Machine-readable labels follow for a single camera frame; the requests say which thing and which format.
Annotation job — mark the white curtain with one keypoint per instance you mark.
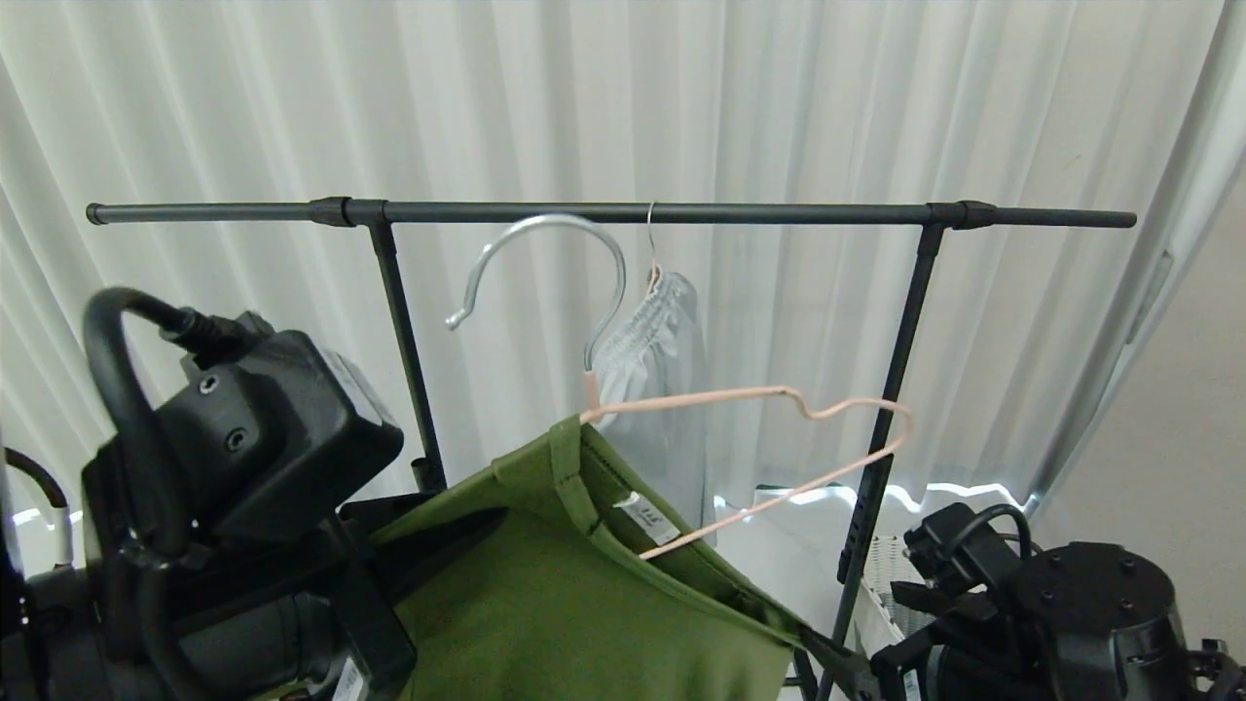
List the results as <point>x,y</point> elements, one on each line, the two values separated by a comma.
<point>292,97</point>

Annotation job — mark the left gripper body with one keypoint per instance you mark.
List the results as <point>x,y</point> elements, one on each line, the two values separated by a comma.
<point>273,643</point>

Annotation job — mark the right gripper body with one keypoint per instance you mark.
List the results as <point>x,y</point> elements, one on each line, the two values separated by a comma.
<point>959,667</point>

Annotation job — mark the pink clothes hanger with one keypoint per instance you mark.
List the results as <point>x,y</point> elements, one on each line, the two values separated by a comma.
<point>650,234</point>
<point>681,399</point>

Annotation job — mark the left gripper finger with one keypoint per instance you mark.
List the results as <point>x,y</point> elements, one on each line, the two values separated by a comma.
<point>428,555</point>
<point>389,506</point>

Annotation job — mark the black clothes rack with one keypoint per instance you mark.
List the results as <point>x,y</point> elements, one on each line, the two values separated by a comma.
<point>584,212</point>

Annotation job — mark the pale grey shorts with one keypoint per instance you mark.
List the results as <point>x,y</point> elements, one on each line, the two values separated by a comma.
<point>662,389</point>

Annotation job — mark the white laundry basket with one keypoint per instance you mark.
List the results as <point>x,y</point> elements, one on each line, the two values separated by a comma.
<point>881,574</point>

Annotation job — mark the green garment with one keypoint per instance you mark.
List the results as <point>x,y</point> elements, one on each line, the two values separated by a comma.
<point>545,604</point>

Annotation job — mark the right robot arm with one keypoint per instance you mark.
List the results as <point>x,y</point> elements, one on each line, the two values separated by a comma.
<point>1110,613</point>

